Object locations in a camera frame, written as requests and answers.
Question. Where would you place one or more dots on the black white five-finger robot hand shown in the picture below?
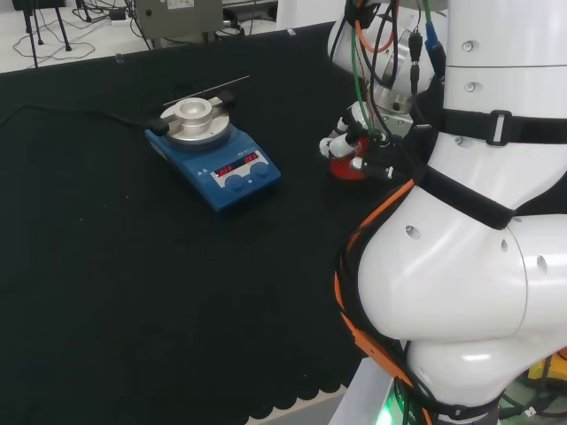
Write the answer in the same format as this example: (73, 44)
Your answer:
(341, 144)

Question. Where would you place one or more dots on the heater with blue base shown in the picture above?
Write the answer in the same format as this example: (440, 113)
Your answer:
(230, 170)

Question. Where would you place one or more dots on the thin steel probe rod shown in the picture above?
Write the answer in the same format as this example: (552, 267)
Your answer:
(221, 84)

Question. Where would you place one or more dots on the grey metal box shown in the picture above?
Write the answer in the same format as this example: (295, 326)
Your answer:
(177, 17)

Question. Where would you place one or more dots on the black bench cloth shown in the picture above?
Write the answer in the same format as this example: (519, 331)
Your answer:
(133, 274)

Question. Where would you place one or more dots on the black tripod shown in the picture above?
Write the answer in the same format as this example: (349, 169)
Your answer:
(32, 35)

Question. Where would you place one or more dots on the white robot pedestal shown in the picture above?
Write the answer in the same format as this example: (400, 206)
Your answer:
(367, 389)

